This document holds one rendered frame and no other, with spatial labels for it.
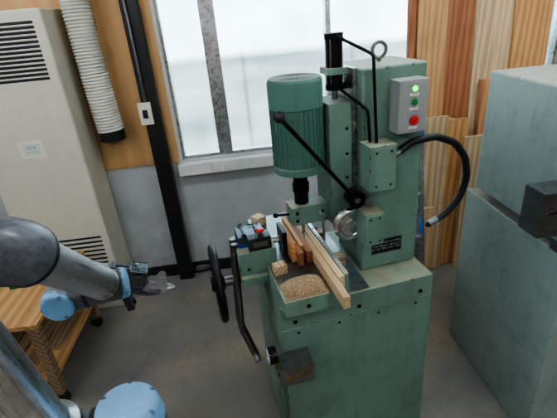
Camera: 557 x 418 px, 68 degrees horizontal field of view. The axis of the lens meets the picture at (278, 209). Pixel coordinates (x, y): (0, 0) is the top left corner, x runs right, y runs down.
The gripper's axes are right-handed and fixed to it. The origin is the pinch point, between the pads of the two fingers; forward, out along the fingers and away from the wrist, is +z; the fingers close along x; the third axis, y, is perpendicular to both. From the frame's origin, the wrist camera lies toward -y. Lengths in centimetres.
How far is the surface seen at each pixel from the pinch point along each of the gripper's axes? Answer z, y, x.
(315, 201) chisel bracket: 45, 37, 7
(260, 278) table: 29.3, 8.6, -1.8
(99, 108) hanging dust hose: -42, 29, 131
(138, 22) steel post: -28, 78, 137
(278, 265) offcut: 32.2, 17.2, -7.4
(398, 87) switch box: 52, 81, -9
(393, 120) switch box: 55, 71, -6
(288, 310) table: 32.9, 10.6, -22.8
